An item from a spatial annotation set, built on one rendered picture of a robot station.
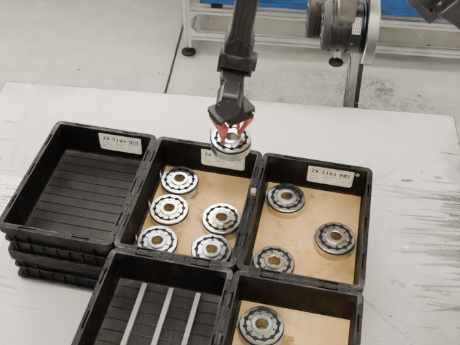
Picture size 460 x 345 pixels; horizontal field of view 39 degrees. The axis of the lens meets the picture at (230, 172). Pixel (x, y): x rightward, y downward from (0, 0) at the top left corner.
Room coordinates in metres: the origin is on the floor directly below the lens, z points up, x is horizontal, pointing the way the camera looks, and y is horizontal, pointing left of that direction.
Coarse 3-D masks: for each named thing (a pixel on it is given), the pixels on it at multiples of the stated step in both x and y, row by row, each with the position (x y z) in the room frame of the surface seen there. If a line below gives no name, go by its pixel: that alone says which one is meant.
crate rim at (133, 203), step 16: (192, 144) 1.29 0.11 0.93; (208, 144) 1.29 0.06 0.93; (256, 160) 1.24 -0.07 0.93; (144, 176) 1.17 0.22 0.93; (256, 176) 1.18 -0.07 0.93; (128, 208) 1.05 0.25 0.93; (240, 224) 1.01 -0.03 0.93; (240, 240) 0.96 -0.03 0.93; (176, 256) 0.91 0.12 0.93; (192, 256) 0.91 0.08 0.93
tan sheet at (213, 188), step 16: (208, 176) 1.27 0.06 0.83; (224, 176) 1.27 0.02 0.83; (160, 192) 1.20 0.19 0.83; (208, 192) 1.20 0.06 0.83; (224, 192) 1.21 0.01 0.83; (240, 192) 1.21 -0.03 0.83; (192, 208) 1.15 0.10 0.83; (240, 208) 1.15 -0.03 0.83; (144, 224) 1.09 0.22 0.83; (192, 224) 1.09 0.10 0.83; (192, 240) 1.03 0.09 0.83
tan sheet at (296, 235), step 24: (312, 192) 1.21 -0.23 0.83; (336, 192) 1.21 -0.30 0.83; (264, 216) 1.12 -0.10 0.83; (312, 216) 1.13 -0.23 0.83; (336, 216) 1.13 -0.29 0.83; (264, 240) 1.04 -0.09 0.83; (288, 240) 1.04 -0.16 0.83; (312, 240) 1.04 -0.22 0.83; (312, 264) 0.97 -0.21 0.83; (336, 264) 0.97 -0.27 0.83
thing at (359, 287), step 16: (288, 160) 1.24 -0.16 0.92; (304, 160) 1.24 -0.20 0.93; (320, 160) 1.24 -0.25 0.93; (368, 176) 1.19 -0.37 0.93; (256, 192) 1.12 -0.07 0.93; (368, 192) 1.14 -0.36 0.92; (368, 208) 1.07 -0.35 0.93; (368, 224) 1.02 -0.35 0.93; (240, 256) 0.91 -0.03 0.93; (272, 272) 0.87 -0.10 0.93; (352, 288) 0.83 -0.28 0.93
